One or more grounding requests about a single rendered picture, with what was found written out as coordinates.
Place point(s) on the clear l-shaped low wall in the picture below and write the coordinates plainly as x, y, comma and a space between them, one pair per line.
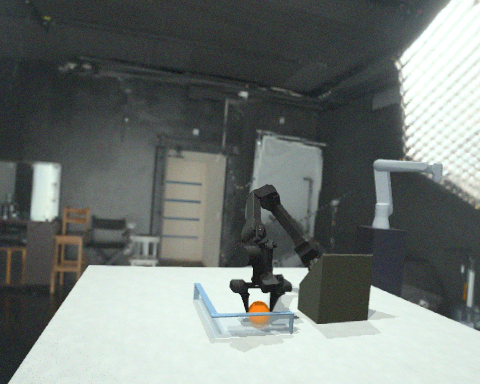
243, 326

